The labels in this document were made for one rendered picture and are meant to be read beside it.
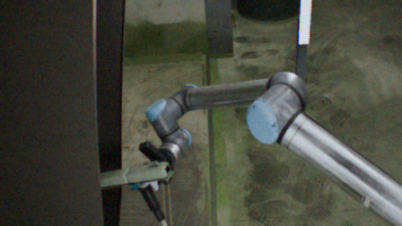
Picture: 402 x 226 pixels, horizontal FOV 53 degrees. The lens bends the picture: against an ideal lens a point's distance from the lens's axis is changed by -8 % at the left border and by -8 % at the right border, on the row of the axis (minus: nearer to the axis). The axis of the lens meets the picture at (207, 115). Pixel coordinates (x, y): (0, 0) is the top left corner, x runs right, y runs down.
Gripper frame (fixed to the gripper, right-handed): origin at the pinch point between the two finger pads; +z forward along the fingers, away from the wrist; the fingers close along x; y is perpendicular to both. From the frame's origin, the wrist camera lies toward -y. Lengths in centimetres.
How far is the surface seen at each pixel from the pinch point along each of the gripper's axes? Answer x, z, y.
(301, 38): -44, -109, -7
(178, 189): 32, -65, 41
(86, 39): -47, 55, -52
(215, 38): 30, -184, -7
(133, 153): 61, -83, 24
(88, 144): -35, 52, -36
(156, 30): 63, -169, -29
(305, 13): -50, -106, -19
